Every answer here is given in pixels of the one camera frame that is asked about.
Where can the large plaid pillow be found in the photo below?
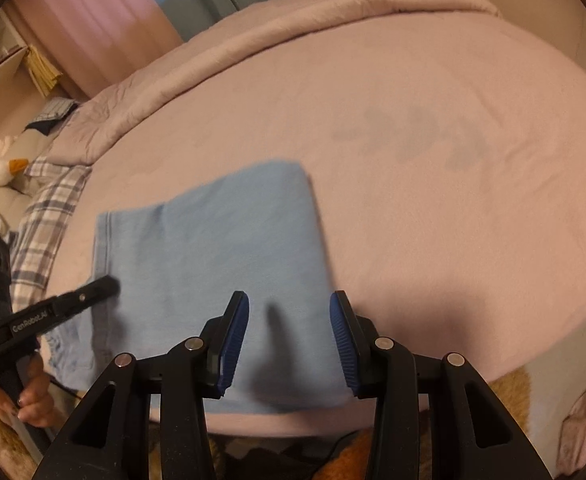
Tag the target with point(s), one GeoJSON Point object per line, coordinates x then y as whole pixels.
{"type": "Point", "coordinates": [48, 220]}

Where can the printed floor mat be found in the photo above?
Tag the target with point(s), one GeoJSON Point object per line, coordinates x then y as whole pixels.
{"type": "Point", "coordinates": [548, 410]}

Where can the bed with pink sheet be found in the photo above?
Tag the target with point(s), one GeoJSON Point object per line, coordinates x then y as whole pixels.
{"type": "Point", "coordinates": [423, 235]}

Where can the pink and blue curtain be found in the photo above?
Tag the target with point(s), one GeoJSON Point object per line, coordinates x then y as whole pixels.
{"type": "Point", "coordinates": [98, 20]}

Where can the dark blue plaid clothes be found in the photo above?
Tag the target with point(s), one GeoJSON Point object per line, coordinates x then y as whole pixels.
{"type": "Point", "coordinates": [55, 110]}

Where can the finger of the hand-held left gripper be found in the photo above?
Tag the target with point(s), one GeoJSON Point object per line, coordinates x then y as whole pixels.
{"type": "Point", "coordinates": [73, 305]}

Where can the person's left hand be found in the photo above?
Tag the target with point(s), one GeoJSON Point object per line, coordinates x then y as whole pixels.
{"type": "Point", "coordinates": [35, 400]}

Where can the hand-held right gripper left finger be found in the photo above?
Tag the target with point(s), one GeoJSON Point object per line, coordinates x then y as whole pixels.
{"type": "Point", "coordinates": [233, 340]}

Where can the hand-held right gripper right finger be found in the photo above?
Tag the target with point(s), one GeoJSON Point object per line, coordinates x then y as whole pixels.
{"type": "Point", "coordinates": [343, 345]}

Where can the pink quilt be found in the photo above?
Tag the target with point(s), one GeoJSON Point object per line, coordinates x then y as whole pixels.
{"type": "Point", "coordinates": [223, 60]}

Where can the brown shaggy rug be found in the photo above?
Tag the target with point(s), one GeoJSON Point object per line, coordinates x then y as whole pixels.
{"type": "Point", "coordinates": [510, 390]}

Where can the light blue denim pants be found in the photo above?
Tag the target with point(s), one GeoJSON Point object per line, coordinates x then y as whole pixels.
{"type": "Point", "coordinates": [198, 240]}

